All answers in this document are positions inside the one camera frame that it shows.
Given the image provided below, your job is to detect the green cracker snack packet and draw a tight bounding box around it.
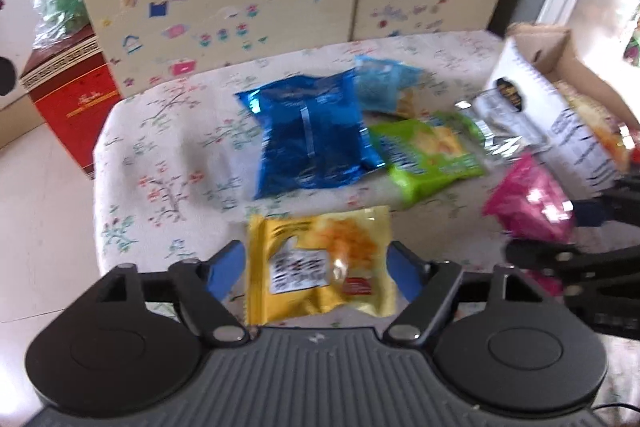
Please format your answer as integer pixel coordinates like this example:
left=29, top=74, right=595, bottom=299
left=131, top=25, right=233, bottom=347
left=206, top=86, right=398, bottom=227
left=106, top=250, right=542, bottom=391
left=369, top=119, right=485, bottom=207

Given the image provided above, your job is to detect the cardboard milk box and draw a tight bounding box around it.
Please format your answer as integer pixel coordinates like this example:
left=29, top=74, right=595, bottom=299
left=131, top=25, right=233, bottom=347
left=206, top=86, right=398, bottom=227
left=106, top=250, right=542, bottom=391
left=486, top=24, right=639, bottom=198

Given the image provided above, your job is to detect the red gift box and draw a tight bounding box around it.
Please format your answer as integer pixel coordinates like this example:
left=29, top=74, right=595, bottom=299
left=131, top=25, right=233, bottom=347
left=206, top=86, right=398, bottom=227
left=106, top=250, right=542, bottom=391
left=20, top=25, right=122, bottom=178

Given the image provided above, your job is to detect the light blue cracker packet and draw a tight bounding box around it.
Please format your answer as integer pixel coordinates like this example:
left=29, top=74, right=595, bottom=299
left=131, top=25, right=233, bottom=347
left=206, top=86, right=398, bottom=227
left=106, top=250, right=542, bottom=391
left=354, top=55, right=426, bottom=118

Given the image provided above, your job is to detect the pink snack packet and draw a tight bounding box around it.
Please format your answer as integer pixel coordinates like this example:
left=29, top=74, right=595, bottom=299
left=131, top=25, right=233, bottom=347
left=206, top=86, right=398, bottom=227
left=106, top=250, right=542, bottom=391
left=482, top=152, right=577, bottom=298

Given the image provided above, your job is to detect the cream bread snack packet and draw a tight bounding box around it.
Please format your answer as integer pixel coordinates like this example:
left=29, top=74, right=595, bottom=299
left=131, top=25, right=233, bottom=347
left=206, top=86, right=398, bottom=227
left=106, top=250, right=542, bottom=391
left=554, top=80, right=639, bottom=172

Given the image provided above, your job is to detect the silver foil snack packet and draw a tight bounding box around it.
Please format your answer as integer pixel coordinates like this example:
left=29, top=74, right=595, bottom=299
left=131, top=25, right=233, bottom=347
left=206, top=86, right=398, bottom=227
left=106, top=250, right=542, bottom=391
left=454, top=89, right=550, bottom=161

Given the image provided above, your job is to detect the yellow waffle snack packet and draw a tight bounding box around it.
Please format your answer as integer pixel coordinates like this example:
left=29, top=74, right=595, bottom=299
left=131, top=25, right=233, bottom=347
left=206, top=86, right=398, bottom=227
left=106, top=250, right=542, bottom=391
left=245, top=206, right=396, bottom=325

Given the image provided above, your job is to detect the floral tablecloth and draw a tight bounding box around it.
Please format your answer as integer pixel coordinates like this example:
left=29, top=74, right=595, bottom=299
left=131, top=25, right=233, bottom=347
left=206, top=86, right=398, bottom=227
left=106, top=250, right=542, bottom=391
left=92, top=28, right=640, bottom=408

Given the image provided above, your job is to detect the dark blue foil snack packet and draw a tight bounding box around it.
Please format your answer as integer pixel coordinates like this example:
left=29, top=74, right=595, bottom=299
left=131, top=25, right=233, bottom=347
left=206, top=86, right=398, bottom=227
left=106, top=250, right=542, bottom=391
left=235, top=69, right=385, bottom=199

